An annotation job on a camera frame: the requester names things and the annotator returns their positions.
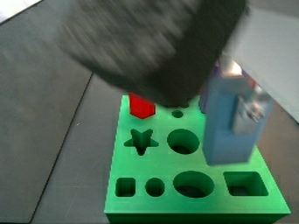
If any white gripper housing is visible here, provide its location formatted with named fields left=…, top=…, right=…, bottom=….
left=219, top=5, right=299, bottom=135

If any red hexagonal prism block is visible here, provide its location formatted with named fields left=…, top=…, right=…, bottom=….
left=128, top=93, right=155, bottom=119

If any blue rectangular block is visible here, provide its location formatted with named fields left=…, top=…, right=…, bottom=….
left=202, top=77, right=274, bottom=165

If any purple notched rectangular block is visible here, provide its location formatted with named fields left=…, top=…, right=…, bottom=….
left=199, top=63, right=221, bottom=114

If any green shape sorting board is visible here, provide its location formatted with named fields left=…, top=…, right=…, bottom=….
left=104, top=96, right=291, bottom=224

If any dark blurred robot arm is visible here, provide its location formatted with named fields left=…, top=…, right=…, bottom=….
left=56, top=0, right=299, bottom=122

